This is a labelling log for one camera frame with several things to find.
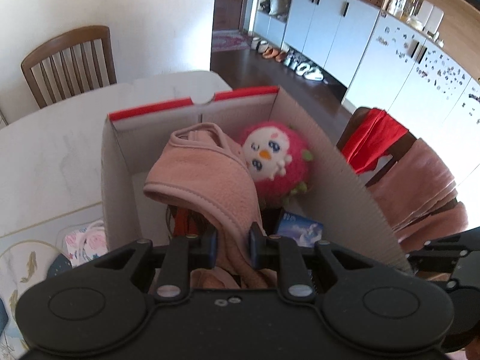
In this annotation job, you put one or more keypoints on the wooden chair beside table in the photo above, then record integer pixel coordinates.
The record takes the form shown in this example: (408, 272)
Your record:
(411, 184)

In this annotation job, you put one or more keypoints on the wooden chair behind table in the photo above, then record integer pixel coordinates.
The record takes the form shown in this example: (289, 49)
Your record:
(73, 63)

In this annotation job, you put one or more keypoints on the red patterned doormat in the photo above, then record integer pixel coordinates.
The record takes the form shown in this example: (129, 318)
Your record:
(229, 40)

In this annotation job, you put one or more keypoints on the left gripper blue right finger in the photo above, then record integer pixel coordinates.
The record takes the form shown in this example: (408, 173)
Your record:
(257, 246)

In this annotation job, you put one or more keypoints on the row of shoes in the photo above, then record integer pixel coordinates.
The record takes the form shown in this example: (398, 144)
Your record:
(297, 63)

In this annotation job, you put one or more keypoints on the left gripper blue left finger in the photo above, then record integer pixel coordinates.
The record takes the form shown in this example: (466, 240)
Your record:
(209, 248)

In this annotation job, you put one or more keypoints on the red cardboard shoe box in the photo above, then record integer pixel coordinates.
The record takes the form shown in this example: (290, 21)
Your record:
(134, 139)

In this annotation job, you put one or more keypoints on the pink towel on chair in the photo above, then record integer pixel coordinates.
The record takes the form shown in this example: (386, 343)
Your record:
(414, 194)

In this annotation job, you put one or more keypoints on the blue tissue pack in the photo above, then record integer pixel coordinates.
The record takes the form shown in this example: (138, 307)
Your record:
(305, 232)

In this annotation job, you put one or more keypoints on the red scarf with doll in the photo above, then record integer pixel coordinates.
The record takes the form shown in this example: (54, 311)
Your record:
(184, 222)

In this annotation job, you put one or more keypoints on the red cloth on chair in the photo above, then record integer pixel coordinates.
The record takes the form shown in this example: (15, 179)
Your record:
(367, 137)

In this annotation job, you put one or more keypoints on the pink printed face mask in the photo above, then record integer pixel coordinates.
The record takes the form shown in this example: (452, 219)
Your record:
(86, 244)

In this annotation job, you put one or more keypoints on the white wall cabinet unit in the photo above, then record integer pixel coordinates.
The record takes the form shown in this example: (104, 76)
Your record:
(416, 59)

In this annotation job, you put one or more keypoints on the pink strawberry plush toy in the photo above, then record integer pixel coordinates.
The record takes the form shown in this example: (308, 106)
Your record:
(279, 161)

